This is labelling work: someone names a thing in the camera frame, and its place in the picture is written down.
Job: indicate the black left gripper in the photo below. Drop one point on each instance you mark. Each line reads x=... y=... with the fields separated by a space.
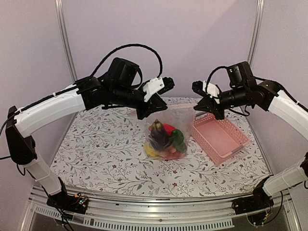
x=155 y=100

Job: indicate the orange red toy mango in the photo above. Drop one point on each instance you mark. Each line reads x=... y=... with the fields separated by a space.
x=169 y=129

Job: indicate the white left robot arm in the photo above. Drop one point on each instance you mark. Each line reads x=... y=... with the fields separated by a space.
x=23 y=125

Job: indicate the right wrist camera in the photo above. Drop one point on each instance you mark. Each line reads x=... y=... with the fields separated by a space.
x=206 y=90

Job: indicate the yellow toy fruit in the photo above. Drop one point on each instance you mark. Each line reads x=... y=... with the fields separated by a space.
x=150 y=151

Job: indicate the clear zip top bag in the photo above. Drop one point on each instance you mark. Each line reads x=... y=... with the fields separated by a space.
x=180 y=116

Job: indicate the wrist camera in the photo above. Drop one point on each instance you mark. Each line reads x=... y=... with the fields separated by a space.
x=206 y=90
x=157 y=85

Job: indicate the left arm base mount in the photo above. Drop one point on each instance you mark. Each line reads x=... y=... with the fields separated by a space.
x=77 y=203

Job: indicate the pink perforated plastic basket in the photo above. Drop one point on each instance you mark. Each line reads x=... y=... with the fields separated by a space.
x=219 y=139

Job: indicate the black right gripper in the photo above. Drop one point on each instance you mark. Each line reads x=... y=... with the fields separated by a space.
x=208 y=104

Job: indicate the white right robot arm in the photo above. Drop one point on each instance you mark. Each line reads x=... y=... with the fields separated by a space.
x=272 y=97

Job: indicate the aluminium frame post right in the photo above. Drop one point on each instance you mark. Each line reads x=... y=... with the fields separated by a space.
x=256 y=30

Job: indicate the front aluminium rail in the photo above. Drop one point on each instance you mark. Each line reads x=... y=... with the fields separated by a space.
x=119 y=212

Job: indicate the aluminium frame post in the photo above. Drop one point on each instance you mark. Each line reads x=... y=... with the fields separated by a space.
x=64 y=36
x=256 y=30

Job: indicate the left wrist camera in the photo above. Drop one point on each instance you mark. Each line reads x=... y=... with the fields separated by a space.
x=157 y=85

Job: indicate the purple toy eggplant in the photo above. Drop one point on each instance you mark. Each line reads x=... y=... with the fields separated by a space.
x=159 y=138

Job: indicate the aluminium frame post left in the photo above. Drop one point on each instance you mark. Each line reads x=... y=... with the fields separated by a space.
x=64 y=36

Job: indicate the green toy lime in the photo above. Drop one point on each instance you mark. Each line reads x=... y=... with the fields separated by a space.
x=178 y=140

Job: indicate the floral patterned table mat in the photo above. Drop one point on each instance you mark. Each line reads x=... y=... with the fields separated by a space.
x=103 y=151

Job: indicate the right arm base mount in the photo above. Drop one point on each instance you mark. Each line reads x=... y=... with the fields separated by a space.
x=258 y=200

